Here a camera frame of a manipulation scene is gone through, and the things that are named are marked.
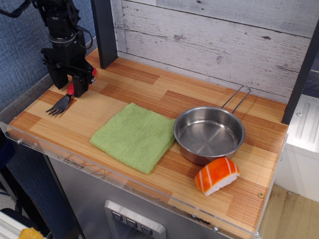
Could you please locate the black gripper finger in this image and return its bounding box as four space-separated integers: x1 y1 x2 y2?
72 76 95 98
47 63 69 89

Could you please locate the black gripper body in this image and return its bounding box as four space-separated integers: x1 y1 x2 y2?
41 31 95 77

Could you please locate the red handled metal fork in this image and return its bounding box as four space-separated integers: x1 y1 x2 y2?
45 67 97 117

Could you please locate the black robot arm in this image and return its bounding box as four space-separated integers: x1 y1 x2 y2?
32 0 94 98

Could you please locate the green cloth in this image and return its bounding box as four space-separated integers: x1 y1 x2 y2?
90 103 175 174

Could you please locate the clear acrylic edge guard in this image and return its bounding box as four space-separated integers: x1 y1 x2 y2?
0 121 287 239

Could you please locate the small steel pan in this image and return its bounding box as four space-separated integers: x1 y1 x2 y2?
173 86 251 165

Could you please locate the silver button control panel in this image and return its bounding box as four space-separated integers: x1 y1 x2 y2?
104 200 166 239

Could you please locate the yellow object at corner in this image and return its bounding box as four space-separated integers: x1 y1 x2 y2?
18 228 44 239

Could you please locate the salmon nigiri sushi toy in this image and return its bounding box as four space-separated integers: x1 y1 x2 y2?
194 156 241 196

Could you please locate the white ribbed sink unit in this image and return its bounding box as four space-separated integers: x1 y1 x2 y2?
287 95 319 153

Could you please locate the dark left vertical post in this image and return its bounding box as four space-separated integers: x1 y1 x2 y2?
91 0 118 69

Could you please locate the dark vertical post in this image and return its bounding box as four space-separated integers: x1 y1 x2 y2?
281 22 319 124
91 0 118 69

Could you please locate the dark right vertical post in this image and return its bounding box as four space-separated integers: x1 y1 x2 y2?
281 22 319 124

